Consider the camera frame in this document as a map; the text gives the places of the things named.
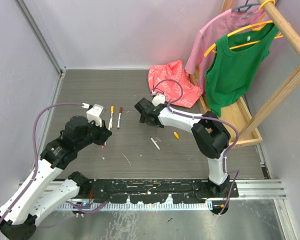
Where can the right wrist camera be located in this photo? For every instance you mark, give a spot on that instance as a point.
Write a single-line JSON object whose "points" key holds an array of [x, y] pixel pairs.
{"points": [[158, 98]]}

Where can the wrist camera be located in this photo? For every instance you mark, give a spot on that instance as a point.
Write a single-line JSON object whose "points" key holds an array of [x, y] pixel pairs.
{"points": [[158, 98], [94, 114]]}

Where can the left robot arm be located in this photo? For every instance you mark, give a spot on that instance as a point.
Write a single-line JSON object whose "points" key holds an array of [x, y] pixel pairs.
{"points": [[27, 208]]}

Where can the green tank top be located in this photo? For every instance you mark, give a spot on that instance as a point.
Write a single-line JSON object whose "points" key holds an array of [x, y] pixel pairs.
{"points": [[235, 65]]}

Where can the grey hanger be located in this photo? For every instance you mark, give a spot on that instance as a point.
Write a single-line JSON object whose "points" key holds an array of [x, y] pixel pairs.
{"points": [[244, 8]]}

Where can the blue marker pen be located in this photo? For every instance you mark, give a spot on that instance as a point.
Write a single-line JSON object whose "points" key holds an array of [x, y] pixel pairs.
{"points": [[155, 143]]}

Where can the white ballpoint pen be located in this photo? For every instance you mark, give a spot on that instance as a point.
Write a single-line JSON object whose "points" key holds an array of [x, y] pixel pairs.
{"points": [[105, 143]]}

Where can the white cable duct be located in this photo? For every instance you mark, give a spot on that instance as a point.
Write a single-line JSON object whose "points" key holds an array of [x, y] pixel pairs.
{"points": [[166, 206]]}

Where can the brown marker pen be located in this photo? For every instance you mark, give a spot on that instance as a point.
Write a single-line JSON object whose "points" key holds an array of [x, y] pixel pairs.
{"points": [[119, 120]]}

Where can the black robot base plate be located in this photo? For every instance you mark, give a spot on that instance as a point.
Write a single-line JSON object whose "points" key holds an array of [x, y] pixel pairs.
{"points": [[151, 191]]}

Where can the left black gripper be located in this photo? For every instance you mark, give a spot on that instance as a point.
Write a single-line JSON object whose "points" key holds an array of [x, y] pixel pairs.
{"points": [[103, 131]]}

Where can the yellow marker pen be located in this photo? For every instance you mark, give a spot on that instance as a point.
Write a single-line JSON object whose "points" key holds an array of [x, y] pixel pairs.
{"points": [[110, 125]]}

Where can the wooden clothes rack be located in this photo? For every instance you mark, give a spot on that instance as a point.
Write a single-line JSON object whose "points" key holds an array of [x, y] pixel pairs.
{"points": [[271, 111]]}

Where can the aluminium corner profile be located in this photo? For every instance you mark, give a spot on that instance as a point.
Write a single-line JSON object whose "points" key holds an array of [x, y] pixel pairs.
{"points": [[37, 25]]}

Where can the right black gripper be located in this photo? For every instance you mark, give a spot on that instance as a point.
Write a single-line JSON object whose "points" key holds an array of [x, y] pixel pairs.
{"points": [[143, 120]]}

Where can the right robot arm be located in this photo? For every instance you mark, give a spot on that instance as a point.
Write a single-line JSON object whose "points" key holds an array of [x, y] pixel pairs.
{"points": [[210, 135]]}

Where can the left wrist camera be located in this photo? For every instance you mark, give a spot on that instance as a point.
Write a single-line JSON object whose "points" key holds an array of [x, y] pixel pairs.
{"points": [[94, 114]]}

